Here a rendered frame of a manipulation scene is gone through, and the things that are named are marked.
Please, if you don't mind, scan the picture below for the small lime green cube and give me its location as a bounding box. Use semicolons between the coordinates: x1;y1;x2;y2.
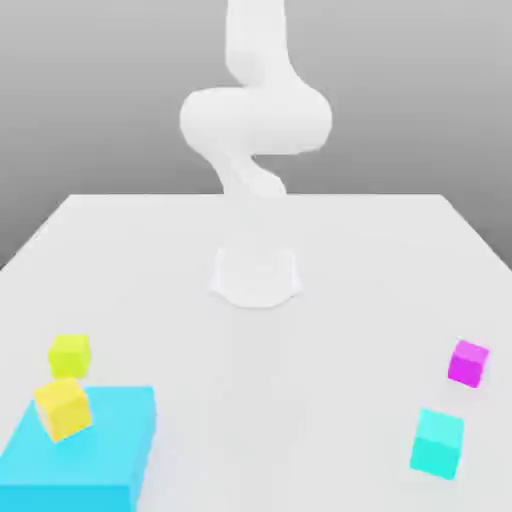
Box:
47;333;92;380

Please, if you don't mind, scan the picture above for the small magenta cube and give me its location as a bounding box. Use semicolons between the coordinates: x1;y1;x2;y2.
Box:
446;339;490;390

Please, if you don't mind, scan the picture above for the small yellow cube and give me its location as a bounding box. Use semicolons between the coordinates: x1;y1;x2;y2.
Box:
32;376;94;444

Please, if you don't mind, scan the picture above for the small turquoise cube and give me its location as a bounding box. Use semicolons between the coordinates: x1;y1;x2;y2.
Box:
408;407;466;482

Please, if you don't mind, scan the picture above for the large blue box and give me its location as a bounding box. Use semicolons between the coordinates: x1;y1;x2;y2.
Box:
0;384;158;512

